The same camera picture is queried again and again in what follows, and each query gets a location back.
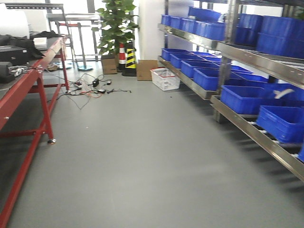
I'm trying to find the cables on floor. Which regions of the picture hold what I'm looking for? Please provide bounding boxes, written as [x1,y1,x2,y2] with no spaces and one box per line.
[47,72,133,110]

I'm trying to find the yellow black traffic cone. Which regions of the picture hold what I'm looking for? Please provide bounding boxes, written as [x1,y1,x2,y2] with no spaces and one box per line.
[122,41,137,76]

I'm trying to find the green potted plant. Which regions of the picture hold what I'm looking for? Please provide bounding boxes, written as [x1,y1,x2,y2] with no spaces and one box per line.
[96,0,139,57]

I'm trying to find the red table frame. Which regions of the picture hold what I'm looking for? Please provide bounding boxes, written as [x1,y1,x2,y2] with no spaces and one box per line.
[0,37,71,228]

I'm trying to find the brown cardboard box on floor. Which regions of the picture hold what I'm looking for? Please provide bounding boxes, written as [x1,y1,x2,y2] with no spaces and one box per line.
[136,60,158,81]

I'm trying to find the steel shelf rack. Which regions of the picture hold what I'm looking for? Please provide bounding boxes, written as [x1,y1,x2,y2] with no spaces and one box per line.
[157,0,304,183]

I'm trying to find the black bag on table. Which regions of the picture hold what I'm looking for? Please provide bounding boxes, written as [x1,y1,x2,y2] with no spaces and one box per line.
[0,35,45,66]

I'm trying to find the white plastic basket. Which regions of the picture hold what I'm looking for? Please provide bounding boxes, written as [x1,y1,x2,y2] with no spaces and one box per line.
[150,67,180,91]

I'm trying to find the red white traffic cone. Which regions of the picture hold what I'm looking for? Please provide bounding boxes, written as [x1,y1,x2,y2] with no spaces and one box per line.
[118,43,126,73]

